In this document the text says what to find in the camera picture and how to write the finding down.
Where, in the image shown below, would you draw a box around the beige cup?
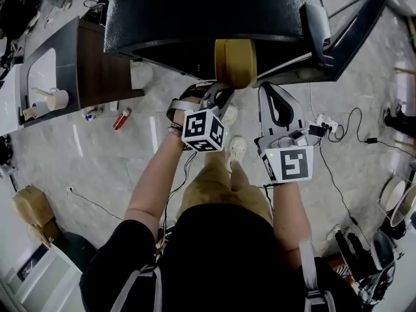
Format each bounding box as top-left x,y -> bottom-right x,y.
45,88 -> 70,112

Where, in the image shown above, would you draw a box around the grey wooden vanity cabinet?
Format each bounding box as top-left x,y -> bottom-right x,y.
18,16 -> 146,129

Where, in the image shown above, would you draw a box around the orange striped box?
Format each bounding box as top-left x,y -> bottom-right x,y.
328,258 -> 355,279

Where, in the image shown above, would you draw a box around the red bottle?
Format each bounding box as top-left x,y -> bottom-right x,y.
112,108 -> 132,131

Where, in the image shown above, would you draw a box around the grey harness strap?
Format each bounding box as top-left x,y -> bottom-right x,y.
298,239 -> 335,312
112,265 -> 163,312

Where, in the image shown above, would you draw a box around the white power cable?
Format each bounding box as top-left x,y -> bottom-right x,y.
308,83 -> 321,120

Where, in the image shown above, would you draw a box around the person's left hand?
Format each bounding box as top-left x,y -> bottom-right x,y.
170,108 -> 187,128

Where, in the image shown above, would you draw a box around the black power adapter cable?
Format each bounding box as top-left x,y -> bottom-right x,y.
326,107 -> 416,151

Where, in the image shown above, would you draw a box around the person's black shirt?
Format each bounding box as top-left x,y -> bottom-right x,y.
79,203 -> 361,312

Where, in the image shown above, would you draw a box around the long black floor cable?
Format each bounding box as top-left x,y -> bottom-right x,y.
317,141 -> 373,250

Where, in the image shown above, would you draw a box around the small white blue bottle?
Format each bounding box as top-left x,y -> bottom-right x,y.
83,107 -> 105,122

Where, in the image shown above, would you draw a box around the person's left forearm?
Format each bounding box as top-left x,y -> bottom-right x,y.
124,131 -> 196,237

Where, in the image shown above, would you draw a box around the black round pan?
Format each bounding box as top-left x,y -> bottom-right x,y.
83,0 -> 110,22

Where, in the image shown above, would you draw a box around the person's right forearm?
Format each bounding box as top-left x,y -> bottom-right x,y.
271,182 -> 311,263

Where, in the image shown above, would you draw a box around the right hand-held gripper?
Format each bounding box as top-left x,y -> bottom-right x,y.
254,82 -> 315,184

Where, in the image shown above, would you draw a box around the person's white shoe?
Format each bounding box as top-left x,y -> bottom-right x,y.
228,136 -> 248,172
220,105 -> 239,128

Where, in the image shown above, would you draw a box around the black backpack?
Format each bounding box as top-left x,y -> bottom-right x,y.
0,0 -> 42,42

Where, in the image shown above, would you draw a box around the white cabinet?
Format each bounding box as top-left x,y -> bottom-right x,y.
0,244 -> 84,312

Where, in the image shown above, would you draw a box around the person's left white shoe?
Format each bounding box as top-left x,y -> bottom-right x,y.
220,105 -> 239,128

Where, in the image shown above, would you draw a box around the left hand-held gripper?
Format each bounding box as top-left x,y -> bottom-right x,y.
166,81 -> 235,152

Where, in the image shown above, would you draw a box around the cardboard box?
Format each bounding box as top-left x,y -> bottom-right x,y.
12,185 -> 55,230
29,219 -> 61,245

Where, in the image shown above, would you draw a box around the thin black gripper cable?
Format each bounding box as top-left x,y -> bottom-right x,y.
263,183 -> 276,214
155,151 -> 198,250

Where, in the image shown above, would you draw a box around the grey round device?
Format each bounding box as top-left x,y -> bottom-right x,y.
372,231 -> 399,271

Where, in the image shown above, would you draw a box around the black cabinet with door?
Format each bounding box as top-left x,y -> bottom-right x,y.
103,0 -> 388,87

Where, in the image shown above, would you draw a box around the yellow plastic container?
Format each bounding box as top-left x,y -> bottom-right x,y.
214,38 -> 257,90

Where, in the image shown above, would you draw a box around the black socket cable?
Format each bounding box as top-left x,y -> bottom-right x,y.
70,188 -> 124,221

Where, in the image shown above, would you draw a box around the white sink basin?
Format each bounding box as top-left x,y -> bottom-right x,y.
27,48 -> 58,107

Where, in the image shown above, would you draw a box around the white power strip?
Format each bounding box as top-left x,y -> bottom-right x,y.
308,114 -> 339,138

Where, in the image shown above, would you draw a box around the person's right white shoe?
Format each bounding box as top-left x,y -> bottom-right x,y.
228,136 -> 248,172

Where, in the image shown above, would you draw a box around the dark round bin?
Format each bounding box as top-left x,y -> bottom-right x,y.
53,232 -> 97,272

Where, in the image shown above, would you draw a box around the person's tan shorts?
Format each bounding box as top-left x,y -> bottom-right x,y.
177,161 -> 274,224

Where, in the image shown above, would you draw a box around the white round tub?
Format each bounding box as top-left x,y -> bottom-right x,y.
380,176 -> 406,213
389,183 -> 416,229

